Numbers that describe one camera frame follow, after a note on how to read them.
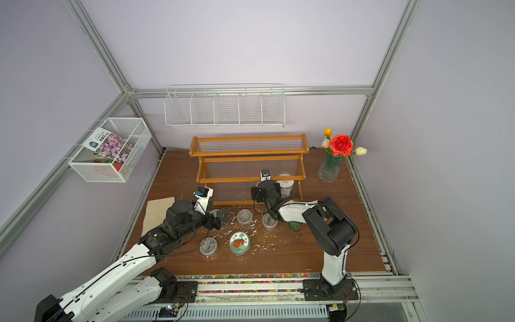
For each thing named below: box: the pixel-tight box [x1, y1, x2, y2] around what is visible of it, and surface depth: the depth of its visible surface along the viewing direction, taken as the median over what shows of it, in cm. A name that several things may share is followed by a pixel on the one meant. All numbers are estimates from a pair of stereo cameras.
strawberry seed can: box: [229, 231, 251, 257], surface depth 79 cm
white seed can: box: [276, 179, 295, 199], surface depth 93 cm
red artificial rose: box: [329, 134, 354, 157], surface depth 74 cm
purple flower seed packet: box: [82, 127, 135, 165], surface depth 75 cm
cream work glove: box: [141, 196, 176, 237], surface depth 97 cm
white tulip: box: [355, 146, 368, 157], surface depth 83 cm
